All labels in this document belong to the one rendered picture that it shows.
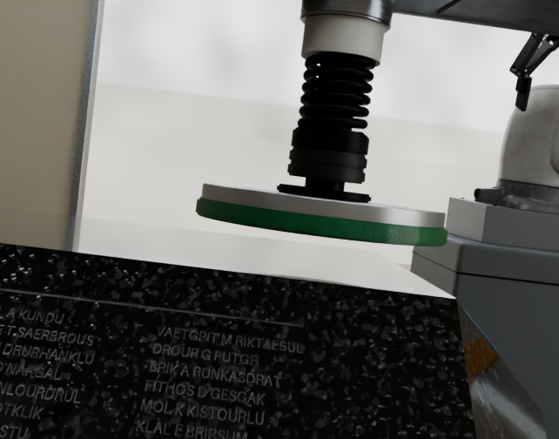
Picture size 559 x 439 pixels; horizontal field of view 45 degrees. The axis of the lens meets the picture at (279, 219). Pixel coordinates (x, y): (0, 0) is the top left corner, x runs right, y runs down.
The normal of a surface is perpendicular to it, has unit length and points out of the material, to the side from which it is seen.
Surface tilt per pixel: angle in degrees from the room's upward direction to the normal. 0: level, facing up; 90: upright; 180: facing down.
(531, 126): 87
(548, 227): 90
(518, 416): 58
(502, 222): 90
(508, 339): 90
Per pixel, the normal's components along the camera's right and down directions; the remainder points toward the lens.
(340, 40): -0.13, 0.04
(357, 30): 0.26, 0.08
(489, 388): 0.75, -0.41
